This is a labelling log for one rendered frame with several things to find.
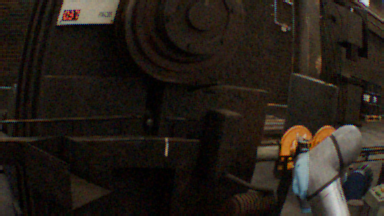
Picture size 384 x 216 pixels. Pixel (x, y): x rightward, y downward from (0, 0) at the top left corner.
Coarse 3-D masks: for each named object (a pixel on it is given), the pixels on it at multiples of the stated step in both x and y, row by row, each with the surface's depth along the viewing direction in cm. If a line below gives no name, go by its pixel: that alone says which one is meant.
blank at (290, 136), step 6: (300, 126) 202; (288, 132) 201; (294, 132) 201; (300, 132) 201; (306, 132) 201; (288, 138) 201; (294, 138) 201; (306, 138) 201; (282, 144) 201; (288, 144) 201; (312, 144) 202; (282, 150) 202; (288, 150) 202
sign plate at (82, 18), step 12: (72, 0) 164; (84, 0) 168; (96, 0) 171; (108, 0) 174; (60, 12) 164; (72, 12) 166; (84, 12) 169; (96, 12) 172; (108, 12) 176; (60, 24) 164
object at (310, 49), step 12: (300, 0) 597; (312, 0) 574; (300, 12) 600; (312, 12) 576; (300, 24) 603; (312, 24) 578; (300, 36) 605; (312, 36) 579; (300, 48) 607; (312, 48) 581; (300, 60) 609; (312, 60) 583; (300, 72) 610; (312, 72) 586; (276, 144) 616
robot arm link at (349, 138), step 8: (344, 128) 124; (352, 128) 124; (336, 136) 121; (344, 136) 120; (352, 136) 121; (360, 136) 125; (344, 144) 119; (352, 144) 120; (360, 144) 124; (344, 152) 119; (352, 152) 120; (360, 152) 127; (344, 160) 119; (352, 160) 123; (344, 168) 139; (344, 176) 159
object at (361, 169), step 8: (360, 168) 344; (368, 168) 356; (352, 176) 334; (360, 176) 329; (368, 176) 335; (344, 184) 339; (352, 184) 333; (360, 184) 328; (368, 184) 340; (344, 192) 338; (352, 192) 332; (360, 192) 327
